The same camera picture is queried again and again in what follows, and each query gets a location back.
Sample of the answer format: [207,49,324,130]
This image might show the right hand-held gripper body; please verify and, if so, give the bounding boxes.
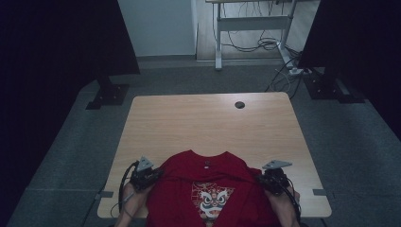
[261,159,293,197]

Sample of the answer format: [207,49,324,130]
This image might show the white power strip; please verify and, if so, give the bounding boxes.
[288,67,313,78]

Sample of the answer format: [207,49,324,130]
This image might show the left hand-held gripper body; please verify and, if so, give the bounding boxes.
[129,155,159,192]

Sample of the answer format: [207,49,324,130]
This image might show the person's left hand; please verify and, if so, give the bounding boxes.
[122,181,155,206]

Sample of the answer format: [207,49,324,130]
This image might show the black stand base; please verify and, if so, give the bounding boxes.
[85,75,131,111]
[303,67,367,104]

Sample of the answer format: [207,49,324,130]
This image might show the red t-shirt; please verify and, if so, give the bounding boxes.
[145,149,283,227]

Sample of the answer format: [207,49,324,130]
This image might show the black curtain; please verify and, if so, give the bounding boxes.
[0,0,141,221]
[297,0,401,141]

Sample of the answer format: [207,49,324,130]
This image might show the bundle of floor cables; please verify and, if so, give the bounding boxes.
[220,3,305,100]

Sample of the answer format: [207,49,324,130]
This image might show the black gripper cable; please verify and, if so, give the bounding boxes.
[282,176,303,223]
[117,160,140,213]

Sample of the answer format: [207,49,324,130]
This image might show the thin grey cable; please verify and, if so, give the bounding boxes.
[110,191,137,220]

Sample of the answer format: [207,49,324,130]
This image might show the white desk frame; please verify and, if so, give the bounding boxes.
[204,0,299,71]

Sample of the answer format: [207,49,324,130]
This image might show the person's right hand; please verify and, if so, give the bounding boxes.
[265,184,301,208]

